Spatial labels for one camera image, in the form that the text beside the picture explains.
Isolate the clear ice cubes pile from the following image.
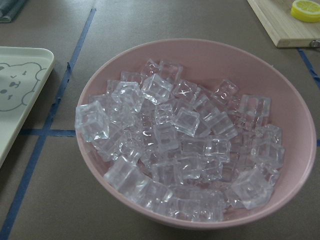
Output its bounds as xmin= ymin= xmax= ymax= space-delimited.
xmin=75 ymin=59 xmax=285 ymax=222

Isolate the pink bowl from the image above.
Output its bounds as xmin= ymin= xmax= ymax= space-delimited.
xmin=76 ymin=38 xmax=317 ymax=230

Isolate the cream bear tray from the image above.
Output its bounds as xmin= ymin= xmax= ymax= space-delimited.
xmin=0 ymin=46 xmax=55 ymax=165

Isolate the wooden cutting board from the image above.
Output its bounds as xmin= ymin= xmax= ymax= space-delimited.
xmin=247 ymin=0 xmax=320 ymax=48

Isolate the half lemon slice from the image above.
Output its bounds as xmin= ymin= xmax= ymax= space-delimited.
xmin=290 ymin=0 xmax=320 ymax=23

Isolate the grey folded cloth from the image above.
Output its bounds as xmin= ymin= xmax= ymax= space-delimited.
xmin=0 ymin=0 xmax=26 ymax=23

